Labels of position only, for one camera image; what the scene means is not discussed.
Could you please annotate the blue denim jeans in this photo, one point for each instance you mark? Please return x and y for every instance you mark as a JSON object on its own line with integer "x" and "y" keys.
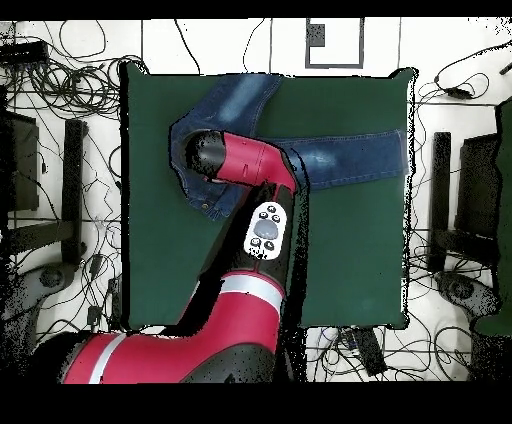
{"x": 352, "y": 156}

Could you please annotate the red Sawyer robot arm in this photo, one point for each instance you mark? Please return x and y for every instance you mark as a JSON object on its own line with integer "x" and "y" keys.
{"x": 248, "y": 160}

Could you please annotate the dark green table cloth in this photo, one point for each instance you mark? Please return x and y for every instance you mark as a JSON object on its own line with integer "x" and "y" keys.
{"x": 360, "y": 240}

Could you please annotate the black power strip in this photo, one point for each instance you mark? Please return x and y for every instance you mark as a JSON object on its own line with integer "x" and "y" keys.
{"x": 24, "y": 52}
{"x": 370, "y": 352}
{"x": 116, "y": 304}

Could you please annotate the black power adapter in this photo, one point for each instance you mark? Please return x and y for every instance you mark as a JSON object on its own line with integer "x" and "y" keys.
{"x": 458, "y": 92}
{"x": 94, "y": 315}
{"x": 96, "y": 264}

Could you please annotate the black stand base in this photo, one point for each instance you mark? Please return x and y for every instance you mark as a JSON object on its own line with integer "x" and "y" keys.
{"x": 440, "y": 192}
{"x": 73, "y": 192}

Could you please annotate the grey wheeled chair base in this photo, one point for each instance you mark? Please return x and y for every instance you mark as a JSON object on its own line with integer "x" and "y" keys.
{"x": 52, "y": 278}
{"x": 464, "y": 290}

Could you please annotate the black box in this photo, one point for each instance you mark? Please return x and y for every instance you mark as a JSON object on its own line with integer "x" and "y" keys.
{"x": 478, "y": 184}
{"x": 24, "y": 168}

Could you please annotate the dark green spare cloth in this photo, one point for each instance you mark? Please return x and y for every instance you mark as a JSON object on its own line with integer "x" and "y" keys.
{"x": 504, "y": 200}

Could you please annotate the grey square floor frame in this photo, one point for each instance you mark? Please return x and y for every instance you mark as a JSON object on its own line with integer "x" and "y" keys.
{"x": 316, "y": 36}

